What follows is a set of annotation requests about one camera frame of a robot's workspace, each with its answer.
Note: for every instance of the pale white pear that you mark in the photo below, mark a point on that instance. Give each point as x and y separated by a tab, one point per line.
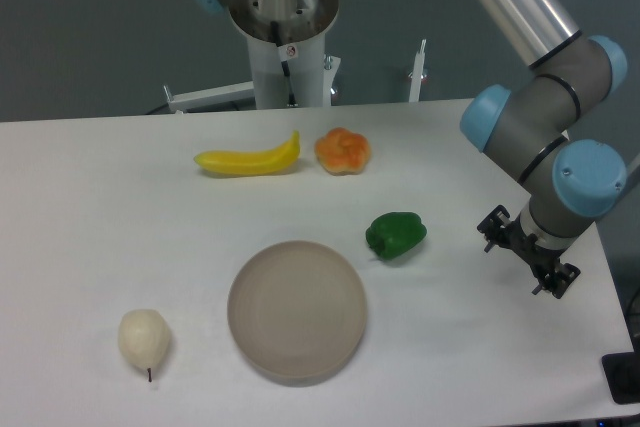
143	339

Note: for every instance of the yellow toy banana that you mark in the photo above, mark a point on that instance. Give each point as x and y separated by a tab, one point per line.
255	163

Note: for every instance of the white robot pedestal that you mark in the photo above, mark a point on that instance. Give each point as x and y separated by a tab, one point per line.
286	47

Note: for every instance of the grey table leg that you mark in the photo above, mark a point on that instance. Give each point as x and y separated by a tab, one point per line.
633	173

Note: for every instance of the beige round plate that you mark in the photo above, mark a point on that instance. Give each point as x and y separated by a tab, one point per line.
297	312

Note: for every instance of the white metal bracket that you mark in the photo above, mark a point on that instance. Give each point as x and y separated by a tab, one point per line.
208	98

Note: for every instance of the white upright post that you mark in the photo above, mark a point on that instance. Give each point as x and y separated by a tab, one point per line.
418	73

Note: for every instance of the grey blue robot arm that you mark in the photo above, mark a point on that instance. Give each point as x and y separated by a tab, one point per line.
571	183

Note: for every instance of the green bell pepper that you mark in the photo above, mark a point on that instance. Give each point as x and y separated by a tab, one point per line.
393	234

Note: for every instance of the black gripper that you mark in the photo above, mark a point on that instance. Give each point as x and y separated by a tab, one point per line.
553	275

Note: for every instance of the black device at edge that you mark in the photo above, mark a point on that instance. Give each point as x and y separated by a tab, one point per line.
622	375

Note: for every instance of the orange bread roll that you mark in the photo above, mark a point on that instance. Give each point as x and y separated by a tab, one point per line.
341	151

